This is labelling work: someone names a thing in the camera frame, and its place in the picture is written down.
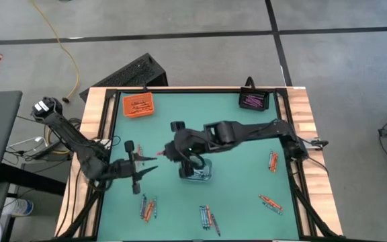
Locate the black desk foot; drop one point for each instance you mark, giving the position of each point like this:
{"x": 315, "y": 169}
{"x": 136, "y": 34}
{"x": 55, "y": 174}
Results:
{"x": 32, "y": 179}

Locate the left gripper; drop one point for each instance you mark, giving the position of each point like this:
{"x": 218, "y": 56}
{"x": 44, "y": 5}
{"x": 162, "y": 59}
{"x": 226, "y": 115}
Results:
{"x": 121, "y": 168}

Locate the white canister blue label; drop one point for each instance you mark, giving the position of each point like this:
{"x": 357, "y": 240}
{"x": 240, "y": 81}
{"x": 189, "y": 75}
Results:
{"x": 20, "y": 206}

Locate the clear plastic centre tray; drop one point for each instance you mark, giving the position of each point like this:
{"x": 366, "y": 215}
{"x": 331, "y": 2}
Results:
{"x": 209, "y": 168}

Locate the green table mat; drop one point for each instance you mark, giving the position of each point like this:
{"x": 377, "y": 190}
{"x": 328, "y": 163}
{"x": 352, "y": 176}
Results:
{"x": 240, "y": 174}

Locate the black table frame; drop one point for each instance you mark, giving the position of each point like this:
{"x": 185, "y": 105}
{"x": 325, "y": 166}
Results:
{"x": 213, "y": 90}

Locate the black plastic basket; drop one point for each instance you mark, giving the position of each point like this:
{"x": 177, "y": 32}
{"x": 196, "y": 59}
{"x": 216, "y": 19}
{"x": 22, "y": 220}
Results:
{"x": 241, "y": 101}

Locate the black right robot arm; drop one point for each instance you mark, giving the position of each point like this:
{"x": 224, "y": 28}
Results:
{"x": 257, "y": 129}

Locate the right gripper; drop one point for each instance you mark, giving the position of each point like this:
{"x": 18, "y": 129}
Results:
{"x": 186, "y": 144}

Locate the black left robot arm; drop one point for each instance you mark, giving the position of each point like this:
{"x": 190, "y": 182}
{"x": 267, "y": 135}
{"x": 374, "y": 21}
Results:
{"x": 69, "y": 134}

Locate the orange plastic basket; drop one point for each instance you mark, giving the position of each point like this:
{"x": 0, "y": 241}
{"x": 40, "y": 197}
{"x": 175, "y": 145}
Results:
{"x": 125, "y": 101}

